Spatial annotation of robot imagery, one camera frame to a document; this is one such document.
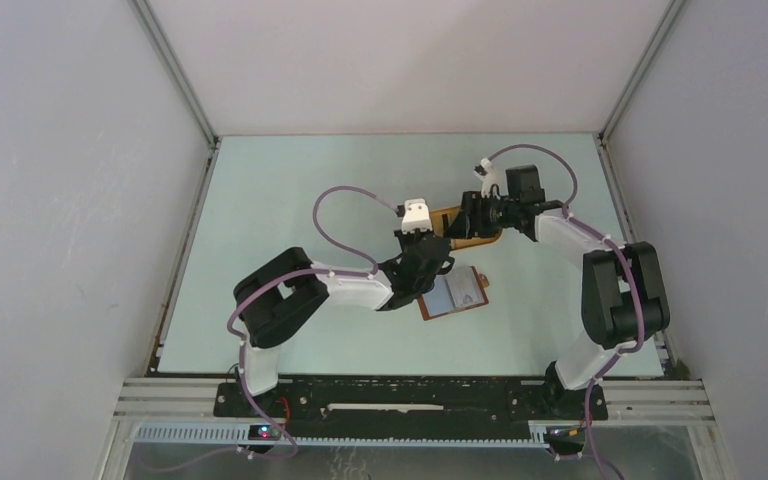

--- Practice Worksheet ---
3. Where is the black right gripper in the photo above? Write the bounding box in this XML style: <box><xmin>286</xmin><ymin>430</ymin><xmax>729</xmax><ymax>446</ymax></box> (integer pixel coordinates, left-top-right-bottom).
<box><xmin>443</xmin><ymin>190</ymin><xmax>520</xmax><ymax>239</ymax></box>

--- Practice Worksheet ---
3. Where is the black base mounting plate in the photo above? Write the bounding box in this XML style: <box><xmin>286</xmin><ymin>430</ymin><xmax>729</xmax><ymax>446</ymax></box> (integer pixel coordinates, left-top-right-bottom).
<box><xmin>213</xmin><ymin>375</ymin><xmax>608</xmax><ymax>441</ymax></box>

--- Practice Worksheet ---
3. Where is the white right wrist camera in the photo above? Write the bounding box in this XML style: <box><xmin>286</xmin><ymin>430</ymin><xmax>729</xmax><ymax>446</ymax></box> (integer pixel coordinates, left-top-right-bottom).
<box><xmin>474</xmin><ymin>157</ymin><xmax>500</xmax><ymax>198</ymax></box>

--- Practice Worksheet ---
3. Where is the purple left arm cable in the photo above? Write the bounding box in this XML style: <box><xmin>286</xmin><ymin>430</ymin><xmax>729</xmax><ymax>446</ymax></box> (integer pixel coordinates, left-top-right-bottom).
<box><xmin>138</xmin><ymin>186</ymin><xmax>405</xmax><ymax>475</ymax></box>

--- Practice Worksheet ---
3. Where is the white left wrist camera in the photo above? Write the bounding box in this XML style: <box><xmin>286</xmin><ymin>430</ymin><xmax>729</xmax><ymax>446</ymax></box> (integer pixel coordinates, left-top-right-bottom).
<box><xmin>397</xmin><ymin>198</ymin><xmax>433</xmax><ymax>234</ymax></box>

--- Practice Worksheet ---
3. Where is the orange plastic tray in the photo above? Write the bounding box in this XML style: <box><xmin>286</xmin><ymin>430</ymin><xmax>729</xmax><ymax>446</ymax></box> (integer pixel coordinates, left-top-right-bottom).
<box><xmin>430</xmin><ymin>206</ymin><xmax>502</xmax><ymax>251</ymax></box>

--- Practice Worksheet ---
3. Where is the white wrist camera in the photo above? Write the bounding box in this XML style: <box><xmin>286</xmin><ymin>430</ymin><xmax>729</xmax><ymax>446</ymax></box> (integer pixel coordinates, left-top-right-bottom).
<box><xmin>474</xmin><ymin>157</ymin><xmax>500</xmax><ymax>198</ymax></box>
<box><xmin>397</xmin><ymin>198</ymin><xmax>433</xmax><ymax>234</ymax></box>

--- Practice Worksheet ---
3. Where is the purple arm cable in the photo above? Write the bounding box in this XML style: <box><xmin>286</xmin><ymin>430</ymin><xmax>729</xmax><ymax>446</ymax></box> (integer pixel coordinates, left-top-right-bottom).
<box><xmin>483</xmin><ymin>143</ymin><xmax>647</xmax><ymax>480</ymax></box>
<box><xmin>138</xmin><ymin>186</ymin><xmax>405</xmax><ymax>475</ymax></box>

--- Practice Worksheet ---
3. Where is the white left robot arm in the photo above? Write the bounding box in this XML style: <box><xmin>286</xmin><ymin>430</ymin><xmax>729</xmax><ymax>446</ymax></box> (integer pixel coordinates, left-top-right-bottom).
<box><xmin>227</xmin><ymin>231</ymin><xmax>454</xmax><ymax>417</ymax></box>

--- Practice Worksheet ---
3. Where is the white cable duct strip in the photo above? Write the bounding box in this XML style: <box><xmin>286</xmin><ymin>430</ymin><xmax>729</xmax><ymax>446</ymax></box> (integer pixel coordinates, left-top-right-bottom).
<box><xmin>133</xmin><ymin>423</ymin><xmax>551</xmax><ymax>449</ymax></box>

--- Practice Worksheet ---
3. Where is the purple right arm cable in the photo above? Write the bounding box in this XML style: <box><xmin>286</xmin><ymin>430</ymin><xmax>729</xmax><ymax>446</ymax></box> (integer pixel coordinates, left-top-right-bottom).
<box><xmin>483</xmin><ymin>143</ymin><xmax>647</xmax><ymax>480</ymax></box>

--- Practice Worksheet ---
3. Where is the aluminium frame rail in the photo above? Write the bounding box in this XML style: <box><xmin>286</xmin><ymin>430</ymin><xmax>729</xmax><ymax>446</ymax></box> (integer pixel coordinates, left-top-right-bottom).
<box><xmin>113</xmin><ymin>377</ymin><xmax>716</xmax><ymax>427</ymax></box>

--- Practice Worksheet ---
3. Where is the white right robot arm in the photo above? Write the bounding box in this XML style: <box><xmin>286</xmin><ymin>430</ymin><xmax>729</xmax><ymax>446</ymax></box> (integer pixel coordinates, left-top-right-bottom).
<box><xmin>443</xmin><ymin>159</ymin><xmax>670</xmax><ymax>418</ymax></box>

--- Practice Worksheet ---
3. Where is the brown leather card holder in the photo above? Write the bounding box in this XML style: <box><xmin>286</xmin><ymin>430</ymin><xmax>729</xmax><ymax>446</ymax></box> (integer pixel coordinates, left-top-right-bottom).
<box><xmin>418</xmin><ymin>266</ymin><xmax>489</xmax><ymax>321</ymax></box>

